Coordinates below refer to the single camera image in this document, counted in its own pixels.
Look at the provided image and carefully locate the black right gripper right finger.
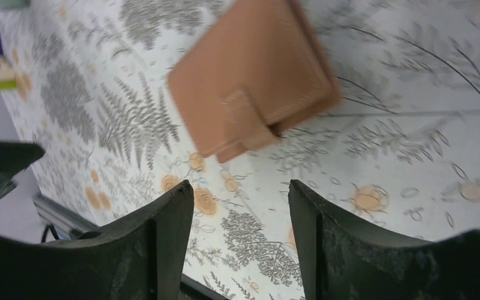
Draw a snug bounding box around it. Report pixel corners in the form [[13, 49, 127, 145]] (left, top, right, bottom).
[[288, 179, 480, 299]]

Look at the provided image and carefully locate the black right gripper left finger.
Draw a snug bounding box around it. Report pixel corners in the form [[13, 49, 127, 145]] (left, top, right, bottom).
[[0, 181, 194, 299]]

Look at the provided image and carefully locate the floral tablecloth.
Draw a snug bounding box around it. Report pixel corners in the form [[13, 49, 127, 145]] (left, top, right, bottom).
[[0, 1, 480, 299]]

